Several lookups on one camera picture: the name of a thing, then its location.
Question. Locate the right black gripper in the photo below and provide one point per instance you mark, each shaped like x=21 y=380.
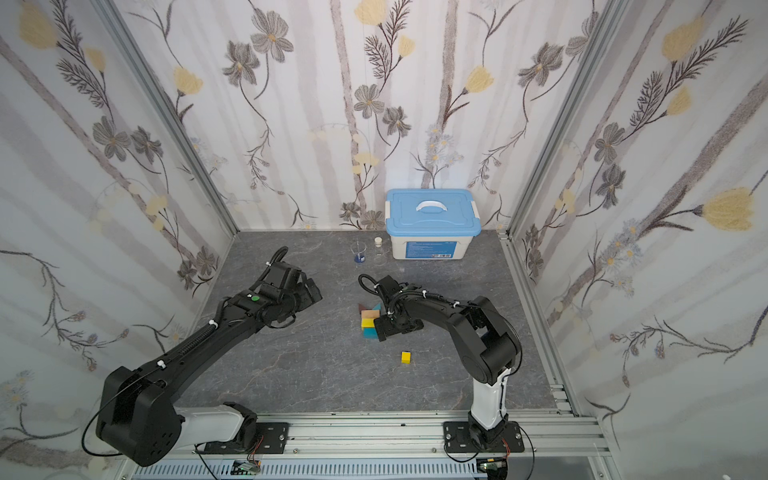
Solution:
x=389 y=324

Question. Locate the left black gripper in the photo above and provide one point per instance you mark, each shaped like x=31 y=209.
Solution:
x=308 y=299

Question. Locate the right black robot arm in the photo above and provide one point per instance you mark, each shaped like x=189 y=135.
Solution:
x=487 y=345

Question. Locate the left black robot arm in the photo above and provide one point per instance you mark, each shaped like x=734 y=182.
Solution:
x=137 y=415

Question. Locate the small clear corked bottle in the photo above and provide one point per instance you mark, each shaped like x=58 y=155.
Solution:
x=380 y=256

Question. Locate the glass beaker blue liquid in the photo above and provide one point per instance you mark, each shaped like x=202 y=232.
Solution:
x=359 y=250

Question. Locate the blue lid storage box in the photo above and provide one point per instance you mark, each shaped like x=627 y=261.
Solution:
x=431 y=224

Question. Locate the small circuit board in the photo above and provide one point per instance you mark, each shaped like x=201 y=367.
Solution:
x=245 y=468

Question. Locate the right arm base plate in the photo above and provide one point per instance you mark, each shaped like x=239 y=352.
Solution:
x=465 y=437

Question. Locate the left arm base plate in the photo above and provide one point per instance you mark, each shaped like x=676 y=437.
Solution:
x=270 y=438

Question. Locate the aluminium frame rail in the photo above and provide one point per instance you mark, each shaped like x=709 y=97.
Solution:
x=414 y=434

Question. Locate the white slotted cable duct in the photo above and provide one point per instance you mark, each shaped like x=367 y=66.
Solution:
x=440 y=468

